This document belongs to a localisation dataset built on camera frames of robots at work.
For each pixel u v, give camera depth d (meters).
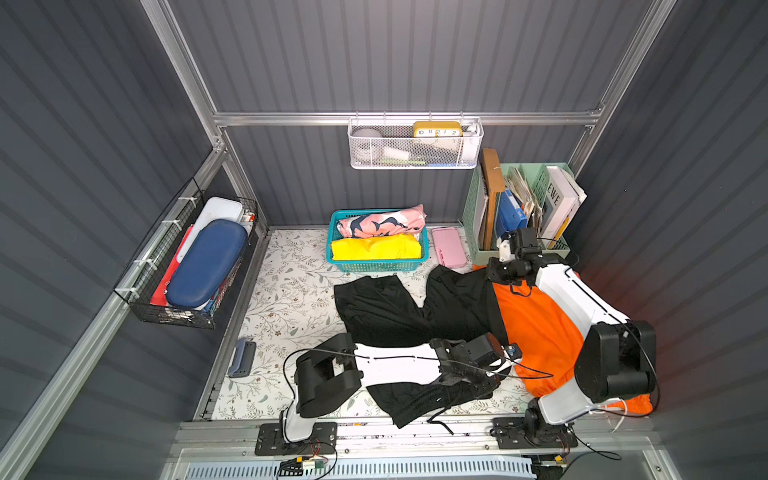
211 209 0.77
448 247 1.14
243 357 0.83
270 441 0.73
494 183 0.89
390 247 1.02
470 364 0.55
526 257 0.67
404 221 1.04
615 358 0.44
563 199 0.93
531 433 0.67
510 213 0.97
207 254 0.69
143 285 0.62
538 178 1.05
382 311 0.97
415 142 0.89
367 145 0.84
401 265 1.02
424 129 0.87
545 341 0.90
